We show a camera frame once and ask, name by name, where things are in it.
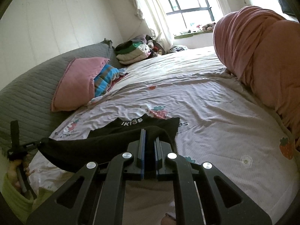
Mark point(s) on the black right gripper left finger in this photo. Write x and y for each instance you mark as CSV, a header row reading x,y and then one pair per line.
x,y
95,194

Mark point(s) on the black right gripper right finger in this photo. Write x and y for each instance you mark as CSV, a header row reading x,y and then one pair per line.
x,y
203,194

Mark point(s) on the black small pants garment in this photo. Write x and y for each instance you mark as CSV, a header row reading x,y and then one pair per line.
x,y
104,143

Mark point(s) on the pile of folded clothes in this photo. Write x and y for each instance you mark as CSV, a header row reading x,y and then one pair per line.
x,y
140,48

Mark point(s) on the left hand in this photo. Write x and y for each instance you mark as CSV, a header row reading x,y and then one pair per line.
x,y
13,176

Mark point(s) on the right hand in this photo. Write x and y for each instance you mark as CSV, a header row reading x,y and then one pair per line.
x,y
168,220

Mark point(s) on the grey quilted headboard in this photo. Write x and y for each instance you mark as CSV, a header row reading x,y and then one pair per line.
x,y
28,98

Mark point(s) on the white strawberry print bedsheet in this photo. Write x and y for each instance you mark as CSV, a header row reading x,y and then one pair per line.
x,y
220,122

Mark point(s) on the pink pillow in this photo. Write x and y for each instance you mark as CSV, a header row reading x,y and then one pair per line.
x,y
76,87

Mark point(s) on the blue striped blanket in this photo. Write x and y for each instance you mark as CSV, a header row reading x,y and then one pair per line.
x,y
104,80

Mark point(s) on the rolled pink duvet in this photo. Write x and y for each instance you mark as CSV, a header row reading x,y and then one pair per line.
x,y
261,48

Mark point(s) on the green window sill clutter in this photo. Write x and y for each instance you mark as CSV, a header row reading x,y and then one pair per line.
x,y
200,29

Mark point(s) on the white curtain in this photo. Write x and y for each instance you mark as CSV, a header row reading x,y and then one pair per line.
x,y
152,12

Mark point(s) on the window with dark frame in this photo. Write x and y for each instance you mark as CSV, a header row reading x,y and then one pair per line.
x,y
185,2

